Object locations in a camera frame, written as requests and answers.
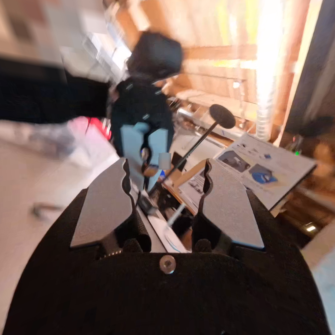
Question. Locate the black power bank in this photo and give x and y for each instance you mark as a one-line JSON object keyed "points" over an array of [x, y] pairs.
{"points": [[148, 205]]}

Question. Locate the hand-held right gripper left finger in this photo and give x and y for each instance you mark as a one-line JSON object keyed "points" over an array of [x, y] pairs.
{"points": [[102, 206]]}

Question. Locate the printed instruction sheet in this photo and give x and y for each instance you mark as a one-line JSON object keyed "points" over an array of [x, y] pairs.
{"points": [[282, 162]]}

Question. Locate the person's left forearm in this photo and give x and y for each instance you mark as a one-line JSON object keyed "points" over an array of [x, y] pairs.
{"points": [[52, 96]]}

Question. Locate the black stand pole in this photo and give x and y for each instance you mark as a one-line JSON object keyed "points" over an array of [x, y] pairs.
{"points": [[193, 146]]}

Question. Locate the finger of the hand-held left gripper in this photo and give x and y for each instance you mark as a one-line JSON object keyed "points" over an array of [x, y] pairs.
{"points": [[132, 146], [161, 141]]}

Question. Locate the instruction sheet on stand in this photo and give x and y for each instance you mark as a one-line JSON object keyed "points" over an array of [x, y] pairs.
{"points": [[188, 170]]}

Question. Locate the silver ventilation duct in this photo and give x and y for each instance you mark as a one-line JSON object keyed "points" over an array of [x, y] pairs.
{"points": [[264, 123]]}

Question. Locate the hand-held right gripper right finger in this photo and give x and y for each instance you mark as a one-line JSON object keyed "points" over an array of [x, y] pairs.
{"points": [[230, 209]]}

